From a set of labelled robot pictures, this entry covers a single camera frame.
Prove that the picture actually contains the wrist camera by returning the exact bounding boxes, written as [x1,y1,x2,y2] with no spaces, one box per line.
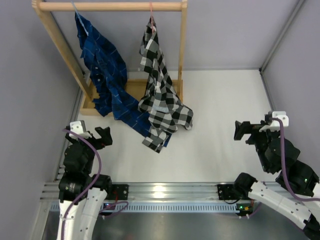
[259,111,289,132]
[69,120,93,139]

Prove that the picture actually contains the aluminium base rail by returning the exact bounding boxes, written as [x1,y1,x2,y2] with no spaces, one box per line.
[39,181,296,202]

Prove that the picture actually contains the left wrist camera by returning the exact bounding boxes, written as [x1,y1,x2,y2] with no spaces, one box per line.
[69,120,93,139]

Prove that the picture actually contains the wooden clothes rack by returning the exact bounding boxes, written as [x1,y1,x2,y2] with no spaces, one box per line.
[31,0,188,116]

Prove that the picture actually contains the white slotted cable duct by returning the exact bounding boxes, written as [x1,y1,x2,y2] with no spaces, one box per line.
[49,201,241,213]

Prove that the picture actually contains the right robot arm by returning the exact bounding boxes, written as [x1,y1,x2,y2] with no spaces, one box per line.
[232,114,320,240]

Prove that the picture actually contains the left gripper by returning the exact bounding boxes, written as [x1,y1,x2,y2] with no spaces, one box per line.
[66,126,112,174]

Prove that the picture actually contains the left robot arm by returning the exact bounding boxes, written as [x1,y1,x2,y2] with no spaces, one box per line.
[57,127,113,240]

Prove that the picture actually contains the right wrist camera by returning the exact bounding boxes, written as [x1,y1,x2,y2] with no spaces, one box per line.
[259,111,289,132]

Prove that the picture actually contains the light blue hanger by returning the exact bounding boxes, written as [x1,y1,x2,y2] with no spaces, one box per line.
[71,1,89,36]

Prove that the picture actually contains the blue plaid shirt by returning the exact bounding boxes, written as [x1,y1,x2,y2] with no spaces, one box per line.
[74,12,172,148]

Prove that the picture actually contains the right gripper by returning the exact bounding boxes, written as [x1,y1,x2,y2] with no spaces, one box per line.
[234,120,280,173]

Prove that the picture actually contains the pink wire hanger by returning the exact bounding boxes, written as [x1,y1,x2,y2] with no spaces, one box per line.
[149,1,157,34]

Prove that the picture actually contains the black white checkered shirt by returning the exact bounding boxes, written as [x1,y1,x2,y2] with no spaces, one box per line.
[138,19,194,153]

